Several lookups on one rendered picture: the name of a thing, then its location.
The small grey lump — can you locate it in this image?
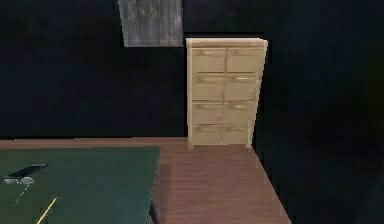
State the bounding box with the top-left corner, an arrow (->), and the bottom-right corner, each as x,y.
3,176 -> 35,186

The yellow pencil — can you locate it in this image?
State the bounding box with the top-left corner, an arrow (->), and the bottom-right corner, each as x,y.
35,196 -> 59,224

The light wooden chest of drawers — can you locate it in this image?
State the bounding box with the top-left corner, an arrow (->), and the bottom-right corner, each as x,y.
185,37 -> 269,150

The thin pale stick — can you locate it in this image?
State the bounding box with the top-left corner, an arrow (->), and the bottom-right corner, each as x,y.
14,184 -> 32,207

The dark green table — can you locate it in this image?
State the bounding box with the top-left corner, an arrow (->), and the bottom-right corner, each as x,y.
0,146 -> 162,224

